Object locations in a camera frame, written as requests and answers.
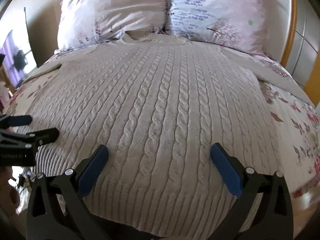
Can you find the wooden headboard frame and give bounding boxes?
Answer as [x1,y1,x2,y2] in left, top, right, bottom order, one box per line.
[265,0,319,106]

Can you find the floral pink pillow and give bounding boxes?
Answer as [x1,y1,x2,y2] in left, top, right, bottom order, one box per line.
[164,0,292,58]
[57,0,167,52]

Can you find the beige cable-knit sweater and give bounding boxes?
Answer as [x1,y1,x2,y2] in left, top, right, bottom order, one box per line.
[15,29,315,239]

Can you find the right floral pink pillow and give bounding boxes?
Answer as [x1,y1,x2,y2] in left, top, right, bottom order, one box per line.
[164,0,292,58]

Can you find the dark monitor screen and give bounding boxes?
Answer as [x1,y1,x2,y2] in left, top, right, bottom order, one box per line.
[1,8,37,89]

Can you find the floral bed quilt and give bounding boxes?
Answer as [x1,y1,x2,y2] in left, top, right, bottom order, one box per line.
[2,52,320,215]

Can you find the left floral pink pillow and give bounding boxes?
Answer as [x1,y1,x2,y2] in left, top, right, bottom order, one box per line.
[57,0,167,52]

